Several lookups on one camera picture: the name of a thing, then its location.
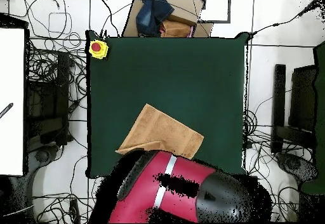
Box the yellow emergency stop button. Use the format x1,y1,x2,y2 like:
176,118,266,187
88,39,109,60

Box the black caster base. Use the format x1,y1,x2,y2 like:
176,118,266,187
276,152,319,184
27,145,60,179

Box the folded brown towel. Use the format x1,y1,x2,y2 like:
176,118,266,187
161,20,192,38

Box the thick black cable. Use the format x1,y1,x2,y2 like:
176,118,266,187
247,0,325,41

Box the white panel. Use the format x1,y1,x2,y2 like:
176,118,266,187
0,27,25,176

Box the green cloth covered furniture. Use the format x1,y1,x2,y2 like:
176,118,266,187
301,41,325,195

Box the dark green table cloth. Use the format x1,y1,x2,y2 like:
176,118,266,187
85,30,249,180

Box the black equipment stand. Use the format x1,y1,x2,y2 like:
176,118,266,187
25,51,70,148

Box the black striped rod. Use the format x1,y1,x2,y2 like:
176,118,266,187
0,102,14,119

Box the blue denim jeans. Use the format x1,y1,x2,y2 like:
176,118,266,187
135,0,175,37

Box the brown cardboard box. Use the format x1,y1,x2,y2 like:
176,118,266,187
121,0,214,38

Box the tan terry towel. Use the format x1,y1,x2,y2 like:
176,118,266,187
114,103,205,160

